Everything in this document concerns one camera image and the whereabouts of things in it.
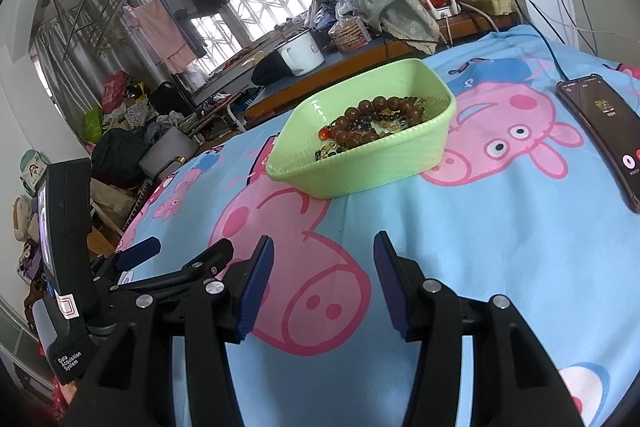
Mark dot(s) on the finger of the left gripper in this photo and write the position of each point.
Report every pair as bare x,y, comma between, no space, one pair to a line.
201,269
130,256

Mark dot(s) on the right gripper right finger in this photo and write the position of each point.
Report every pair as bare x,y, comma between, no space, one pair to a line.
515,382

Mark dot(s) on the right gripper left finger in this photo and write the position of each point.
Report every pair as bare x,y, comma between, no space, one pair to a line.
207,318

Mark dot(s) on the left hand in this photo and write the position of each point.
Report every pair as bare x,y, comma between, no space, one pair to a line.
64,394

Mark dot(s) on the dark green bag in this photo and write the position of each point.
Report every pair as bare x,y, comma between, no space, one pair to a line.
115,159

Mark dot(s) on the grey storage box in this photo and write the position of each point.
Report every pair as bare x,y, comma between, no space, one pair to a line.
163,153

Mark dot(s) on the Peppa Pig blue bedsheet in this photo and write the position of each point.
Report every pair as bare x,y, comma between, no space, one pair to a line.
521,205

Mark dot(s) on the black cap on desk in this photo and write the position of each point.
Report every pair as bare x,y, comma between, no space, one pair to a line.
269,70

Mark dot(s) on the light green plastic tray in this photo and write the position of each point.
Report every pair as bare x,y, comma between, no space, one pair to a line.
372,129

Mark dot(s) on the white enamel mug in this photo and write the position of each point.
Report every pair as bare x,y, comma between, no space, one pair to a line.
301,53

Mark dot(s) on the pink hanging garment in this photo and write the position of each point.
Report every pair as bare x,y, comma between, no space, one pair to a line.
163,35

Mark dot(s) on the woven basket in bag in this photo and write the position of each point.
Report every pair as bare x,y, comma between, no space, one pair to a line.
349,34

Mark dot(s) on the black smartphone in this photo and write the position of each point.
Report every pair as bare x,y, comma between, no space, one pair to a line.
612,124

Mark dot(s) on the wooden desk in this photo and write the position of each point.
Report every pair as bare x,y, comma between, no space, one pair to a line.
284,94

